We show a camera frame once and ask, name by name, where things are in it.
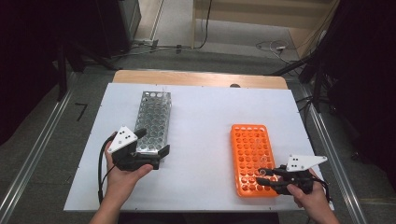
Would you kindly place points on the person's left hand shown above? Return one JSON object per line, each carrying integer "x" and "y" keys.
{"x": 123, "y": 180}

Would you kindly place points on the person's right hand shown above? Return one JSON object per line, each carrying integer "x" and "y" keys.
{"x": 314, "y": 199}

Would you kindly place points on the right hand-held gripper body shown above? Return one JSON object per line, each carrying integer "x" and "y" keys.
{"x": 303, "y": 161}

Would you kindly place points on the dark cabinet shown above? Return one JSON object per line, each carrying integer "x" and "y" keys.
{"x": 118, "y": 25}

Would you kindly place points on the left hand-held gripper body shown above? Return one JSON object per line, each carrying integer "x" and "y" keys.
{"x": 124, "y": 140}

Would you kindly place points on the black metal stand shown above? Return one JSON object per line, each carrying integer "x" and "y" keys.
{"x": 317, "y": 87}
{"x": 62, "y": 77}

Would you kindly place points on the silver metal test tube rack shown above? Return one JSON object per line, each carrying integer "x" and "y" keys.
{"x": 152, "y": 115}

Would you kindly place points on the orange plastic test tube rack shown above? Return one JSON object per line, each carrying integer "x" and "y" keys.
{"x": 249, "y": 146}

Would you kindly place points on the person's dark clothing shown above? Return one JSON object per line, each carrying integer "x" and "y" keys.
{"x": 199, "y": 219}

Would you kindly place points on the black curtain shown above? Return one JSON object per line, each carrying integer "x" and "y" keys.
{"x": 364, "y": 77}
{"x": 28, "y": 62}

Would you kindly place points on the aluminium floor rail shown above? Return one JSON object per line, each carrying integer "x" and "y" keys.
{"x": 37, "y": 146}
{"x": 345, "y": 189}

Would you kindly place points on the wooden table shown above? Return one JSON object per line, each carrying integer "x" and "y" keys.
{"x": 186, "y": 77}

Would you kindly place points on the clear glass test tube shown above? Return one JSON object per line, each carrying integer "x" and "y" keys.
{"x": 164, "y": 90}
{"x": 262, "y": 170}

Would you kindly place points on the white table board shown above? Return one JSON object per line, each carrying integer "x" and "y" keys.
{"x": 199, "y": 130}

